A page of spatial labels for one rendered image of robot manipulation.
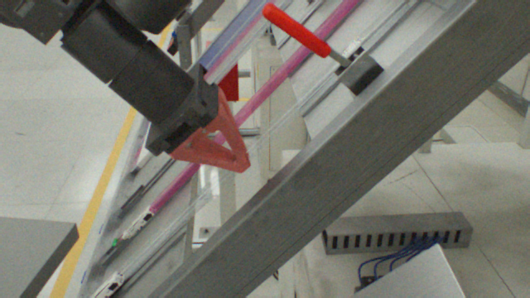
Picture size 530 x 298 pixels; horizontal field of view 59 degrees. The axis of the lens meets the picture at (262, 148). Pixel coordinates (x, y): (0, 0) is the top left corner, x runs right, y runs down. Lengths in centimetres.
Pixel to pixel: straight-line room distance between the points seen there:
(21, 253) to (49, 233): 6
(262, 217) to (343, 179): 7
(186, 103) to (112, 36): 8
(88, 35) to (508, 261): 77
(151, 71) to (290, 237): 19
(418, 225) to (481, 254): 12
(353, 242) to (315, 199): 46
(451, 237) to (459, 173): 28
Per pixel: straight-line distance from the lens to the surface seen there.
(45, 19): 40
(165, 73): 42
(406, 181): 109
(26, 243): 101
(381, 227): 86
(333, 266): 84
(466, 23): 36
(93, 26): 41
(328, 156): 37
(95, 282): 68
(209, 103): 41
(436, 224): 90
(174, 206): 60
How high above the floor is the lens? 118
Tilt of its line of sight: 29 degrees down
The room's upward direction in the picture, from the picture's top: straight up
